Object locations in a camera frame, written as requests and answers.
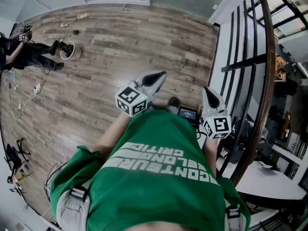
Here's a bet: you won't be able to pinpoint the person's right forearm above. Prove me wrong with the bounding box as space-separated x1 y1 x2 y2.
203 138 218 178

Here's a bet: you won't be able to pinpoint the person's dark shoe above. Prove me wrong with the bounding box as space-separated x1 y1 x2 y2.
167 96 180 108

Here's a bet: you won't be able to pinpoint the wooden handrail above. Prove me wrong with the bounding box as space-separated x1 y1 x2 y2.
230 0 276 188

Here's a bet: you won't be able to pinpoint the black-framed windows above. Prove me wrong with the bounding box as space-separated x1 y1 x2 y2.
247 0 308 39

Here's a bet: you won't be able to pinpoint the person's left forearm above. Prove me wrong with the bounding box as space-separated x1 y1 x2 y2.
92 112 132 154

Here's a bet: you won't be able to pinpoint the white table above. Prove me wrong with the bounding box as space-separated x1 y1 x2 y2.
222 159 306 201

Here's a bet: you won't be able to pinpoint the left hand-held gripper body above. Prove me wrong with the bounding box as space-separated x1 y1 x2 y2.
115 80 154 118

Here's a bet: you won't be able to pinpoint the small black screen device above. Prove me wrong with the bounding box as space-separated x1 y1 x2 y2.
178 106 199 125

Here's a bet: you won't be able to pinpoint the grey shoulder strap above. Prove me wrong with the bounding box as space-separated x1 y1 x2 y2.
56 185 91 231
225 205 247 231

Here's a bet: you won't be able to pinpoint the black metal railing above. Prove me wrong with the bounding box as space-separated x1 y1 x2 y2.
220 0 268 178

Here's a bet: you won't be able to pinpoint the cluttered wooden table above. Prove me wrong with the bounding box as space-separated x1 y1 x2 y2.
275 54 287 82

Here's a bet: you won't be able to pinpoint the black office chair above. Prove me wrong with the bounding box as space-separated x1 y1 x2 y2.
4 138 31 185

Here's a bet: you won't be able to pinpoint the person's grey trouser leg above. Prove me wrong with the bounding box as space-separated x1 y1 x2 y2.
150 97 180 115

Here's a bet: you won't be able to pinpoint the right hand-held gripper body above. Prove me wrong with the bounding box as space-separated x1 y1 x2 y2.
201 107 232 140

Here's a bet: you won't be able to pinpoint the green printed t-shirt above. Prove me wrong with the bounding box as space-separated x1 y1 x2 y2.
50 109 251 231

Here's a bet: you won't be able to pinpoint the white cable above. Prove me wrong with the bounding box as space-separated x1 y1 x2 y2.
9 76 68 163

